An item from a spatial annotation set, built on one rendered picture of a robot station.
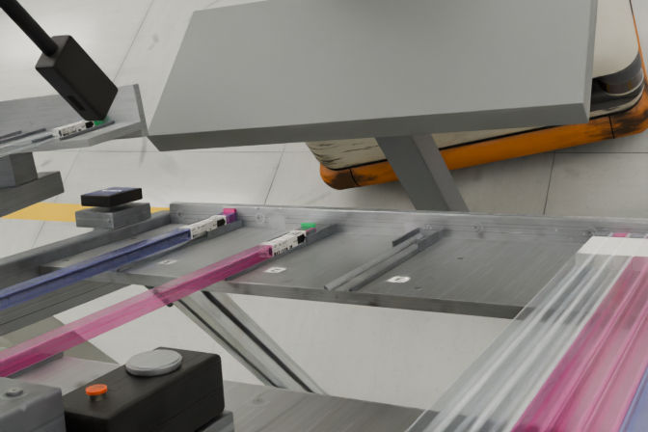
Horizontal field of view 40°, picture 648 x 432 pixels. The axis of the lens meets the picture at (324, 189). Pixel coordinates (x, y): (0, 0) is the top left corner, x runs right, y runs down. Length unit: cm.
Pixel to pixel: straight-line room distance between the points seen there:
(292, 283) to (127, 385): 33
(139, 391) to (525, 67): 79
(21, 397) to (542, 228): 54
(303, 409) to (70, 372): 15
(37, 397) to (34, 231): 193
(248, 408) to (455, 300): 21
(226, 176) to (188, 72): 73
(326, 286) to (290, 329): 106
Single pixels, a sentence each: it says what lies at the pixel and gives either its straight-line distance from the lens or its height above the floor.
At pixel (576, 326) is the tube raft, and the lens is 54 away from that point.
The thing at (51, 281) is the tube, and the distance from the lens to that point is 73.
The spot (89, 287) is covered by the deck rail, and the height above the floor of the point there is 79.
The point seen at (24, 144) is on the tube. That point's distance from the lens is 103.
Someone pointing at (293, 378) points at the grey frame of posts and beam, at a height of 32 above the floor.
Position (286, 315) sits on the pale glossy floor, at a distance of 175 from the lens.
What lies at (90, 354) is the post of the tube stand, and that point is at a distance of 124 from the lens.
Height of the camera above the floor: 140
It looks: 48 degrees down
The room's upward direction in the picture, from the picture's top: 35 degrees counter-clockwise
